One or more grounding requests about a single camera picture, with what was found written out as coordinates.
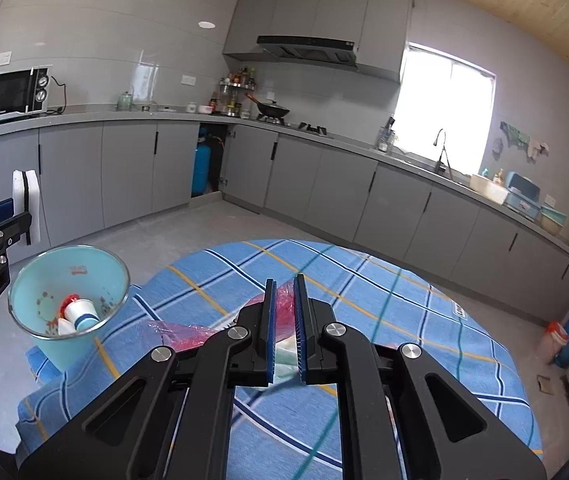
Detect light teal plastic bin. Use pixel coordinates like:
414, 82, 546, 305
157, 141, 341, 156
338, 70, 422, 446
8, 245, 131, 373

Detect green striped towel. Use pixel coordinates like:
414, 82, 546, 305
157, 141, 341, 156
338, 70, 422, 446
500, 121, 530, 150

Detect gas stove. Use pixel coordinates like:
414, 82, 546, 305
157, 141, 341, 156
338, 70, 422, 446
257, 114, 335, 137

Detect white paper cup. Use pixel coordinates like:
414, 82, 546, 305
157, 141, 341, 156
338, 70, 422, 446
64, 297, 99, 332

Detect black kitchen faucet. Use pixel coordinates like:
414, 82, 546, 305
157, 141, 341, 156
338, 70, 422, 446
433, 128, 454, 180

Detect knife holder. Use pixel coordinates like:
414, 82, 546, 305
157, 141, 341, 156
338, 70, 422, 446
377, 116, 396, 155

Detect clear pink plastic bag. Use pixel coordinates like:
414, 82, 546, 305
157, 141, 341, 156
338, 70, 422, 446
142, 282, 297, 356

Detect blue plaid tablecloth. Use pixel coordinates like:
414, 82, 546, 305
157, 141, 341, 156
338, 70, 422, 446
14, 239, 545, 480

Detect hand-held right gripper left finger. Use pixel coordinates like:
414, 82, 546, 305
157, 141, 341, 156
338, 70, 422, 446
17, 277, 279, 480

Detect spice rack with bottles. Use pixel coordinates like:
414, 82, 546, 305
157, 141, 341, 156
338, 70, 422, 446
208, 66, 259, 118

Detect blue dish rack box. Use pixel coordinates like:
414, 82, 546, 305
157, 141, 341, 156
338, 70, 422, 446
504, 171, 542, 221

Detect grey cabinets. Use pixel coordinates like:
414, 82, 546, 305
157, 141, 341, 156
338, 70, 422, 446
0, 112, 569, 323
222, 0, 412, 83

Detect grey upper cabinets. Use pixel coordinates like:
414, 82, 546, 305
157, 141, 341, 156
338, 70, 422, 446
222, 0, 412, 83

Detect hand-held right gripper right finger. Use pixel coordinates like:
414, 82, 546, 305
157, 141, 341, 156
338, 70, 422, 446
294, 272, 547, 480

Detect black wok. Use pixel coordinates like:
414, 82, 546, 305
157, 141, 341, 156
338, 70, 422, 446
244, 92, 291, 120

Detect white plastic basin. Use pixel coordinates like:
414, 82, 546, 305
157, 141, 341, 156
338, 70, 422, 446
470, 174, 509, 205

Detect stack of teal basins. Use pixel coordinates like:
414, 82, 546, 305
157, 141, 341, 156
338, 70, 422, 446
539, 205, 568, 238

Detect grey lower cabinets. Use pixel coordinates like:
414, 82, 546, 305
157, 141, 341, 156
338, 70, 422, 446
0, 112, 569, 323

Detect white microwave oven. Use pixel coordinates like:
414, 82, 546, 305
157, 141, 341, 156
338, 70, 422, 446
0, 66, 50, 127

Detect bright window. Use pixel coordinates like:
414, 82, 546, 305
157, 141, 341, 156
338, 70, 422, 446
393, 42, 496, 178

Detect white foam block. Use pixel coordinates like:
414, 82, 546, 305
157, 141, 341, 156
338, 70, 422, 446
12, 170, 44, 247

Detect red and white bin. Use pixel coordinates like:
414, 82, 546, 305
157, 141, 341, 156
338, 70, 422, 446
539, 321, 569, 363

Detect black range hood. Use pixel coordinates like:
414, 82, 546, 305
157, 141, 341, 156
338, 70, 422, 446
257, 35, 357, 68

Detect beige hanging cloth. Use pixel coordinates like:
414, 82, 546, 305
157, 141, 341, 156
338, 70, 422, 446
527, 139, 551, 162

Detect blue gas cylinder under counter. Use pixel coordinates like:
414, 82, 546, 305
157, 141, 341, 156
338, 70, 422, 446
192, 132, 214, 197

